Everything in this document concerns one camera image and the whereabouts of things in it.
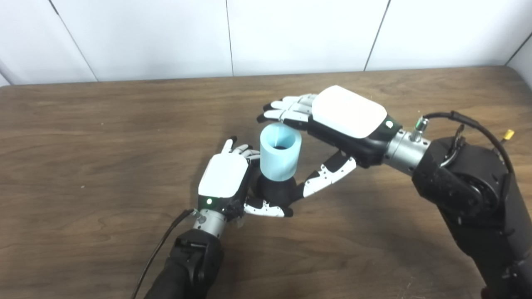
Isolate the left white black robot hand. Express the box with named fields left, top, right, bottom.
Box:
left=198, top=136, right=294, bottom=223

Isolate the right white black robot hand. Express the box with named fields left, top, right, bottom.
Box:
left=256, top=85, right=403, bottom=198

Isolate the black nozzle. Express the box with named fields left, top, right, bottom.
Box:
left=254, top=174, right=306, bottom=208

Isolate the light-blue hose piece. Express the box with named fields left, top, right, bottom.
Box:
left=260, top=123, right=302, bottom=182

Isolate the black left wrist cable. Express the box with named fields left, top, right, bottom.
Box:
left=131, top=208, right=206, bottom=299

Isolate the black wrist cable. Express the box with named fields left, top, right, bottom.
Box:
left=131, top=208, right=206, bottom=299
left=409, top=110, right=514, bottom=200

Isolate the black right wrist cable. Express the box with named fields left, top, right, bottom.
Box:
left=409, top=110, right=514, bottom=200

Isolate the yellow-tipped connector wire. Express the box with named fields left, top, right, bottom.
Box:
left=497, top=130, right=515, bottom=148

